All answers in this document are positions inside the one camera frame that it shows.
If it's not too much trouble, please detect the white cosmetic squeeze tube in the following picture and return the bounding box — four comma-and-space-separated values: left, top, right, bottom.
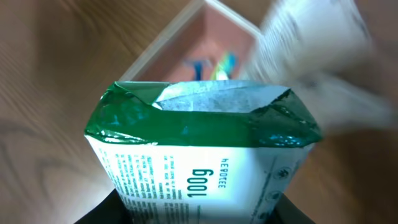
239, 0, 397, 132

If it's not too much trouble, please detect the blue disposable razor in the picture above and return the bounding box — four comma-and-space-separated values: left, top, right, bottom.
184, 59, 213, 81

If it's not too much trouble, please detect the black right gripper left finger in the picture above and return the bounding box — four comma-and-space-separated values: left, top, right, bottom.
75, 189, 133, 224

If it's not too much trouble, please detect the green white soap box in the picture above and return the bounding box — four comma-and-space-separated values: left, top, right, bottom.
85, 80, 322, 223

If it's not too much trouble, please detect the green toothbrush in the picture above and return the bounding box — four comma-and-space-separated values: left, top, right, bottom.
210, 52, 238, 80

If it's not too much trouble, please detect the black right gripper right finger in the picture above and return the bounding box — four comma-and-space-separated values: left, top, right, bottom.
270, 194, 315, 224

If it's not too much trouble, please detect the white box pink interior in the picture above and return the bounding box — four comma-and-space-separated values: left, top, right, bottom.
121, 1, 260, 82

